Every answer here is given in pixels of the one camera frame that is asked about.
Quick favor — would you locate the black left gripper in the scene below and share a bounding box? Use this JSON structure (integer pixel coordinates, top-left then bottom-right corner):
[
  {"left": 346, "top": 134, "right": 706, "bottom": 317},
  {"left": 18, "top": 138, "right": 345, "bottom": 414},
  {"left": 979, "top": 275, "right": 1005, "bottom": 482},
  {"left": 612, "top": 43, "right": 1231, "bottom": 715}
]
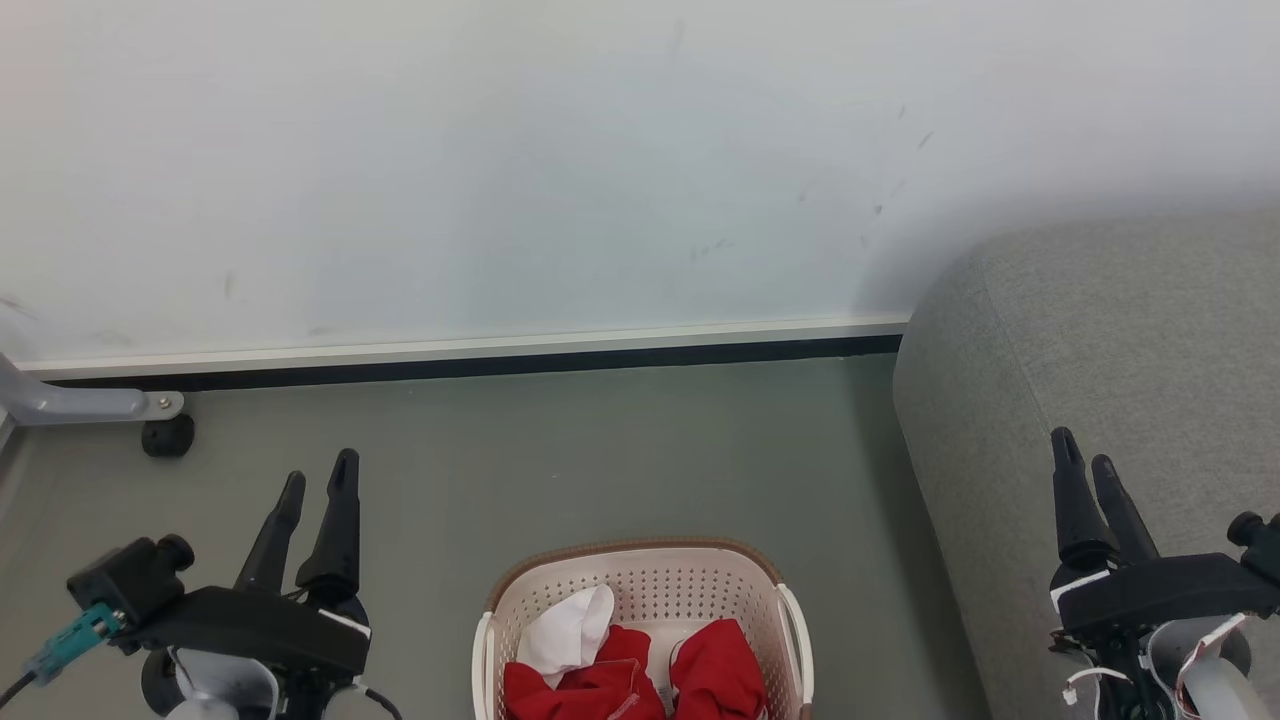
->
[{"left": 135, "top": 449, "right": 372, "bottom": 677}]

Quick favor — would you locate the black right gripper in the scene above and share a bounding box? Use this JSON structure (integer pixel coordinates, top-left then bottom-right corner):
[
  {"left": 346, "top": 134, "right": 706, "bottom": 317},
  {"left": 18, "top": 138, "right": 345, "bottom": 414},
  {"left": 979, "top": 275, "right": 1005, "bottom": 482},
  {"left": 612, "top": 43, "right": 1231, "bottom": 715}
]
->
[{"left": 1050, "top": 428, "right": 1280, "bottom": 637}]

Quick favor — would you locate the red and white garment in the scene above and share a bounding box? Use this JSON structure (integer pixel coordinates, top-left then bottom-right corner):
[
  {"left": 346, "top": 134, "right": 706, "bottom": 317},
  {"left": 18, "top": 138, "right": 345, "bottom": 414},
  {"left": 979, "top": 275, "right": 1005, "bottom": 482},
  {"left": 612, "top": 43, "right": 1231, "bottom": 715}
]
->
[{"left": 503, "top": 585, "right": 667, "bottom": 720}]

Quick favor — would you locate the plain red garment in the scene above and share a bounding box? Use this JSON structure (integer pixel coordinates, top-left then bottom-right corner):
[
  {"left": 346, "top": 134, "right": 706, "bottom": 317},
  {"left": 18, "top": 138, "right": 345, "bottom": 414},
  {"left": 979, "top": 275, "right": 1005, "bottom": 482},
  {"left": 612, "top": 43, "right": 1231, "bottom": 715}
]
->
[{"left": 668, "top": 618, "right": 769, "bottom": 720}]

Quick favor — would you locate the grey fabric sofa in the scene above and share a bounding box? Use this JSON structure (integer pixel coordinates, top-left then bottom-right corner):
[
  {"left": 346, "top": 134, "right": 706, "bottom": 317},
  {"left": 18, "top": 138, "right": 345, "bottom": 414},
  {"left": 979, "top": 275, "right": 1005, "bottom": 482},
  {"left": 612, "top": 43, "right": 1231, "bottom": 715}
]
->
[{"left": 893, "top": 210, "right": 1280, "bottom": 720}]

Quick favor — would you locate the black caster wheel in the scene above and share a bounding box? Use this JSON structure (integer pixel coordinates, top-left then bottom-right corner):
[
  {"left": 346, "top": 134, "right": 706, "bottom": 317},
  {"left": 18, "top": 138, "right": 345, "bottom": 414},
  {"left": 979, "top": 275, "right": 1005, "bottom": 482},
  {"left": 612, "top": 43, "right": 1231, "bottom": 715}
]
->
[{"left": 141, "top": 414, "right": 196, "bottom": 459}]

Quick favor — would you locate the white and black baseboard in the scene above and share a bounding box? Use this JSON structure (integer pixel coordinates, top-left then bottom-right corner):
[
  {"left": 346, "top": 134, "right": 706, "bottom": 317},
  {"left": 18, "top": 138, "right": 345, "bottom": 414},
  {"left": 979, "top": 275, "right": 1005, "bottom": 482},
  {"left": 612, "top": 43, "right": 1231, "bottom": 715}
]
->
[{"left": 20, "top": 317, "right": 909, "bottom": 392}]

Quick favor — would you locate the grey metal stand leg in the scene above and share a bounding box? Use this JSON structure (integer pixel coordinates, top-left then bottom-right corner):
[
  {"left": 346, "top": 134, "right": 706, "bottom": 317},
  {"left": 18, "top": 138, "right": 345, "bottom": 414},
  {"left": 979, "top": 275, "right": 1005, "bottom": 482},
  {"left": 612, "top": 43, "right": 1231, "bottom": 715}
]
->
[{"left": 0, "top": 352, "right": 185, "bottom": 427}]

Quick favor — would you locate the cream perforated laundry basket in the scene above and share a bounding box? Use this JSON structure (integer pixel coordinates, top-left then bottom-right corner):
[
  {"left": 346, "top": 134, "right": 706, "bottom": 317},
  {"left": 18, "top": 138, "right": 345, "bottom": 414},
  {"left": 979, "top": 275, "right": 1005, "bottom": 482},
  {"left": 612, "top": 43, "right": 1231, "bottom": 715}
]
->
[{"left": 472, "top": 538, "right": 815, "bottom": 720}]

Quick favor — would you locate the teal left camera connector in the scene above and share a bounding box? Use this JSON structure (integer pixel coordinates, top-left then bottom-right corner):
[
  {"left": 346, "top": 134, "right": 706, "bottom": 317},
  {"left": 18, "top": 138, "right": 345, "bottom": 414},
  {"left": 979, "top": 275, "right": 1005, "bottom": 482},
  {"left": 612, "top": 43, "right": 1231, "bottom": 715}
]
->
[{"left": 28, "top": 603, "right": 123, "bottom": 687}]

